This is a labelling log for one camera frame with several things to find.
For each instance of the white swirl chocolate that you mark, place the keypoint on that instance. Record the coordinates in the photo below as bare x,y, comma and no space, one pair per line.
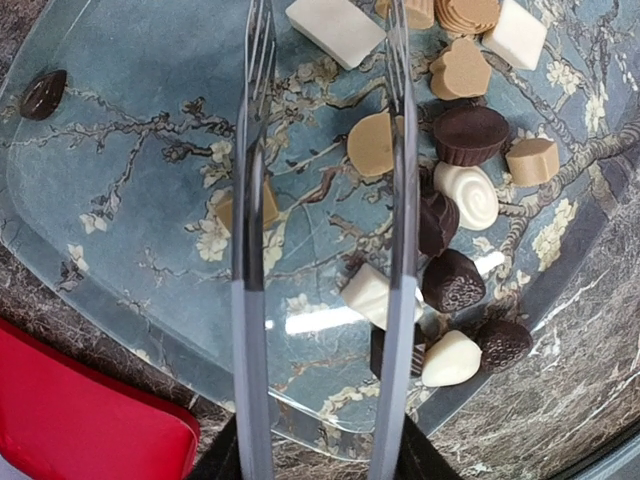
472,191

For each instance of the dark cup chocolate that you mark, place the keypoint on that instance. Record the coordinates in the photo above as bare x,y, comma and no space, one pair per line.
468,136

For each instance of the dark almond chocolate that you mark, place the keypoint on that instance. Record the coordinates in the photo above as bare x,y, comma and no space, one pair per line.
43,95

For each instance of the white rectangular chocolate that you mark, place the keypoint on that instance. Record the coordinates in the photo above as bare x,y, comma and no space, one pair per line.
338,27

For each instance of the caramel heart chocolate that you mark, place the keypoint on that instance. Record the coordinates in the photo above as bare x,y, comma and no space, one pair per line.
460,72

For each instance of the red tin lid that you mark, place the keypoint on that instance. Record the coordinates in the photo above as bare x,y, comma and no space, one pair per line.
63,420

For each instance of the glass floral serving tray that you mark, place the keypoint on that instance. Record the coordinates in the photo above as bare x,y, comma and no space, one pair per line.
110,200

